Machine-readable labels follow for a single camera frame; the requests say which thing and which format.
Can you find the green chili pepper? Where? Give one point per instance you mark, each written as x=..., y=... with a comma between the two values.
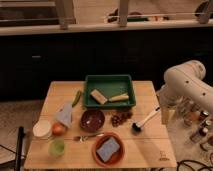
x=77, y=98

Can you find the blue sponge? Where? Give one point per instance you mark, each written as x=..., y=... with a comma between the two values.
x=107, y=149

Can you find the green plastic tray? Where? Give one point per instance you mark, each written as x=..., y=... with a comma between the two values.
x=109, y=86

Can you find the green cup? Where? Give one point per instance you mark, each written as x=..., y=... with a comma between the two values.
x=56, y=147

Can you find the white cup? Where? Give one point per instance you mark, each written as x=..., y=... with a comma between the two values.
x=42, y=129

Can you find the orange fruit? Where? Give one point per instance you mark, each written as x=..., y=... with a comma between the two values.
x=58, y=129

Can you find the yellow corn cob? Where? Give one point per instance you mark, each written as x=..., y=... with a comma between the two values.
x=121, y=97

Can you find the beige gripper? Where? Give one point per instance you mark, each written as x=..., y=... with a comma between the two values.
x=166, y=114

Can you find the metal fork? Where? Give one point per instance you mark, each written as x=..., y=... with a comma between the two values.
x=85, y=137

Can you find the grey folded cloth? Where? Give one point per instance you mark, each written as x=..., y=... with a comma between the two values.
x=64, y=115

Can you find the black chair frame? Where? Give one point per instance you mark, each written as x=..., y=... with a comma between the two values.
x=18, y=151

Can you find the orange bowl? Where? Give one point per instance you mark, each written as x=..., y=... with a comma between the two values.
x=116, y=157

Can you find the brown grapes bunch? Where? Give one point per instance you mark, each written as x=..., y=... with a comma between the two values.
x=120, y=118

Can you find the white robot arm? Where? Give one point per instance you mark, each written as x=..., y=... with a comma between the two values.
x=185, y=80

